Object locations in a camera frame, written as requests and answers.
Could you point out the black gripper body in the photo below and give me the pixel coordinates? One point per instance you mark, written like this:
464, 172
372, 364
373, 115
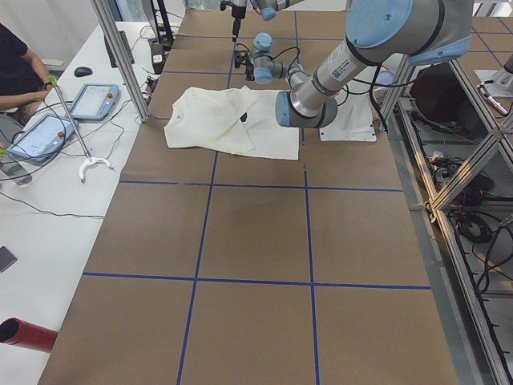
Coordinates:
249, 70
236, 12

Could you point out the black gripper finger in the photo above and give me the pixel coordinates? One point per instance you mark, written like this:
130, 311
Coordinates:
235, 29

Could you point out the white long-sleeve cat shirt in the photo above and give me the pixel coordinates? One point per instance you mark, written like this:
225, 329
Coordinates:
238, 121

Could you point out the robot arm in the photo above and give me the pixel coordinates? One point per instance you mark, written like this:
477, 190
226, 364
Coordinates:
428, 32
267, 9

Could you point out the black power adapter with label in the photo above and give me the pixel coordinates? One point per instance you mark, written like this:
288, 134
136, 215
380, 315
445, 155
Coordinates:
157, 57

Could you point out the black keyboard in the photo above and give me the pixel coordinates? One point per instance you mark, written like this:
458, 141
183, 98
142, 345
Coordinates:
126, 46

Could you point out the far blue teach pendant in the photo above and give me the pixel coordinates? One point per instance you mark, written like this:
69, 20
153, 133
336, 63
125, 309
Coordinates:
95, 101

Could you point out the blue teach pendant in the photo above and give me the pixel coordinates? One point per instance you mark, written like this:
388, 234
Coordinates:
42, 140
95, 101

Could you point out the black computer mouse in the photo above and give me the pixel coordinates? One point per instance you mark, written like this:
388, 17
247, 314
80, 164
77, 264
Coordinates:
82, 71

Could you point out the white reacher grabber tool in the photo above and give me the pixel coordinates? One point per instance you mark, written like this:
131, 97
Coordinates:
90, 160

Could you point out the near blue teach pendant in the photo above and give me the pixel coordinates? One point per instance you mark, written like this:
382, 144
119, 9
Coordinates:
42, 140

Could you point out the seated person in black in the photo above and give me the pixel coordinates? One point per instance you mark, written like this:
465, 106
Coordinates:
25, 80

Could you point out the clear plastic bottle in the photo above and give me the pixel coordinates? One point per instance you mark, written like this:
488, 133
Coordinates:
13, 169

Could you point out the black smartphone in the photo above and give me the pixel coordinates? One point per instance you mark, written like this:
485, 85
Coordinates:
7, 259

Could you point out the red cylinder tube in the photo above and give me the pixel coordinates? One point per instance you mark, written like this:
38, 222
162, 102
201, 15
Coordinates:
20, 333

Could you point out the aluminium frame post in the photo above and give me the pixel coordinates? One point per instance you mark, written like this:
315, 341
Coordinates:
114, 41

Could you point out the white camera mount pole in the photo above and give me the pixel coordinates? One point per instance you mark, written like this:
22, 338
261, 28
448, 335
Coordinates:
354, 120

